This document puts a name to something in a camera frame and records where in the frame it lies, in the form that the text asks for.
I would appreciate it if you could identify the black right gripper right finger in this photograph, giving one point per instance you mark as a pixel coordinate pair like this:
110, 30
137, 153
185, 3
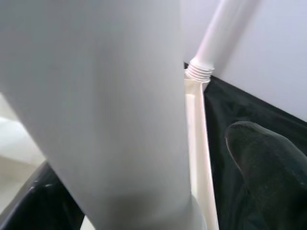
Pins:
268, 179

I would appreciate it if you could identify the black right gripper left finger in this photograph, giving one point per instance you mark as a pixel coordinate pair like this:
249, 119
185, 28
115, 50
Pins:
36, 206

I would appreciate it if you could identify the white plastic table leg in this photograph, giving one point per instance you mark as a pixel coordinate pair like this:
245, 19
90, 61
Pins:
216, 36
108, 107

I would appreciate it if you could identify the cream plastic children's tabletop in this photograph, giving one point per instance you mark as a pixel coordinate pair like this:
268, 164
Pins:
199, 143

